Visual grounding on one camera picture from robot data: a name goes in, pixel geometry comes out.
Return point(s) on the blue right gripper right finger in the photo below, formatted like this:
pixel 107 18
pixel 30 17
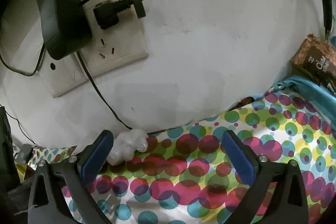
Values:
pixel 242 157

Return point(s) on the polka dot bed sheet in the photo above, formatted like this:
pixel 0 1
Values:
pixel 186 177

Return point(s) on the gold tin box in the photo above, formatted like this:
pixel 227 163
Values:
pixel 24 171

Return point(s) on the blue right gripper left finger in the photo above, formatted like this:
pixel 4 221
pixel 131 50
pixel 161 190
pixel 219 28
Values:
pixel 93 156

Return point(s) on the brown snack packet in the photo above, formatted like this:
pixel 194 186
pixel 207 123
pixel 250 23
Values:
pixel 315 60

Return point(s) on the blue cloth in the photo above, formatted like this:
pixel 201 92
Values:
pixel 320 98

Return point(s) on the black power adapter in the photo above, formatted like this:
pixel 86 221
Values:
pixel 65 27

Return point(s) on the white wall socket plate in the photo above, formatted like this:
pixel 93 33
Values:
pixel 115 47

